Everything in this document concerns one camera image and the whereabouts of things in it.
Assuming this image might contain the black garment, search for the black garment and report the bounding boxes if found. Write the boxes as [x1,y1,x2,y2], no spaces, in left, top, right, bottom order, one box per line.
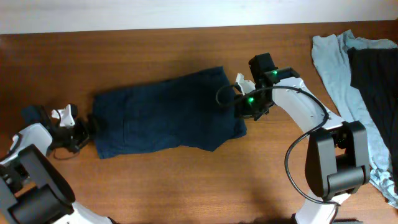
[348,47,397,192]

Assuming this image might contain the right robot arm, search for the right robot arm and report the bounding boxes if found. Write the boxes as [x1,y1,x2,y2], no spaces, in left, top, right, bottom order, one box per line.
[234,53,370,224]

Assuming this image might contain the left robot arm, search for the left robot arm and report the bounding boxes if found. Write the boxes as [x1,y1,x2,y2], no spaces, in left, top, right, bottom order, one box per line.
[1,104,116,224]

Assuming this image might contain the navy blue shorts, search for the navy blue shorts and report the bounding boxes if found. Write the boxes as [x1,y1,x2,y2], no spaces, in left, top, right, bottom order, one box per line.
[93,67,247,159]

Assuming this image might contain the light grey shirt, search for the light grey shirt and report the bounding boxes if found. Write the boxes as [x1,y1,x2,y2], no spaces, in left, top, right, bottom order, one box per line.
[312,30,397,208]

